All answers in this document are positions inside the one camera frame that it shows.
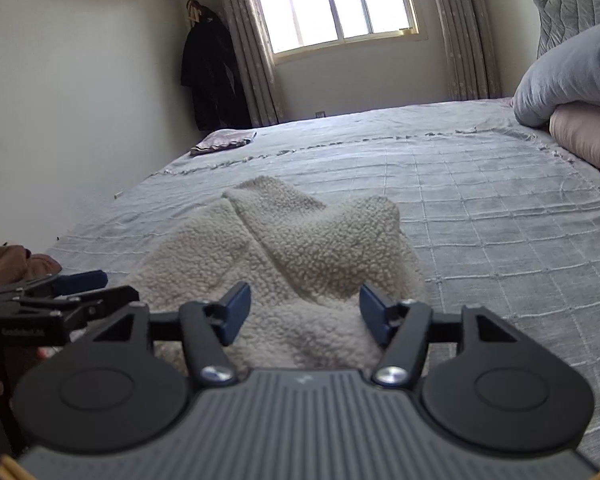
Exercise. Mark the small folded pink cloth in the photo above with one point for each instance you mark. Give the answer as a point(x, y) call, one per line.
point(223, 140)

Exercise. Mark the grey checked bedspread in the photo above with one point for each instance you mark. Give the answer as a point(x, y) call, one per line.
point(497, 215)

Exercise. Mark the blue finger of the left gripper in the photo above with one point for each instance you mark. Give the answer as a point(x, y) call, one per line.
point(58, 284)
point(81, 308)

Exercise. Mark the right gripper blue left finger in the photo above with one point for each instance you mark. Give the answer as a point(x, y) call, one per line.
point(207, 329)

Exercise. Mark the cream fleece jacket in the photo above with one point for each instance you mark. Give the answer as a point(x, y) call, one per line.
point(305, 262)

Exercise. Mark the pink pillow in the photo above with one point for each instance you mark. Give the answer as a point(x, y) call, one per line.
point(576, 127)

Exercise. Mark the left grey curtain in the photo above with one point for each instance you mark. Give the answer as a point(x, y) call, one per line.
point(255, 59)

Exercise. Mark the grey curtain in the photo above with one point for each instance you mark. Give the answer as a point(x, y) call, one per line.
point(255, 59)
point(469, 49)

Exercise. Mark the grey quilted headboard cushion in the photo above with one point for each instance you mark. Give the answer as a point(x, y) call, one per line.
point(561, 20)

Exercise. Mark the dark hanging coat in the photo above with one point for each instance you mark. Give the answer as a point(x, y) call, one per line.
point(210, 73)

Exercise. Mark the grey folded blanket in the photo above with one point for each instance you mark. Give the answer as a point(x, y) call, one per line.
point(568, 73)

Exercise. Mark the brown clothing pile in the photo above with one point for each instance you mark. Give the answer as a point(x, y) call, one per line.
point(17, 264)

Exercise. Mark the right grey curtain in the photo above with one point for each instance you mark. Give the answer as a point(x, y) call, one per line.
point(469, 49)

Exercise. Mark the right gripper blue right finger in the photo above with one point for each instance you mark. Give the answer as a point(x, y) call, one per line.
point(401, 331)

